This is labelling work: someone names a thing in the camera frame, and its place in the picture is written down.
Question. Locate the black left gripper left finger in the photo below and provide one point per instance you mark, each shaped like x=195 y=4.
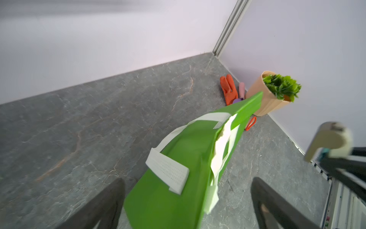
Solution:
x=103 y=211

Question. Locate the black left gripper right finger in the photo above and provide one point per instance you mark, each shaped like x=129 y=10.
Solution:
x=273 y=211

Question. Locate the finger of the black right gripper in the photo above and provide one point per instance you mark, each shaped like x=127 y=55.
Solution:
x=349 y=171

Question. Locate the beige mini stapler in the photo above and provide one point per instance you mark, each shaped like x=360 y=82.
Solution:
x=334 y=136

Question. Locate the green paper bag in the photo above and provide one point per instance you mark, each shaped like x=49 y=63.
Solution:
x=173 y=191

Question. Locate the beige pot green plant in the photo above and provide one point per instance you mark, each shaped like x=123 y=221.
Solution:
x=278 y=91

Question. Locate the purple round tape dispenser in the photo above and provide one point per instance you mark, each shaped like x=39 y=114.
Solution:
x=241 y=97

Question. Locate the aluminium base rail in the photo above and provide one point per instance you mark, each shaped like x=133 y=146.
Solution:
x=344 y=209

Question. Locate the aluminium right corner post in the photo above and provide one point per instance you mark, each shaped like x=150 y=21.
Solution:
x=230 y=27

